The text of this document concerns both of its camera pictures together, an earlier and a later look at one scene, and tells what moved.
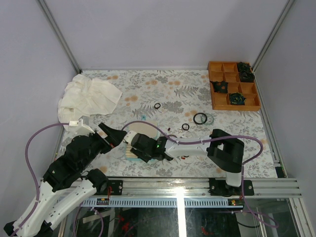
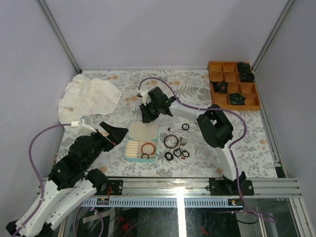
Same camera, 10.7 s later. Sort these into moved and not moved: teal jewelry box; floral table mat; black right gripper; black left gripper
Moved: black right gripper
Not moved: teal jewelry box; black left gripper; floral table mat
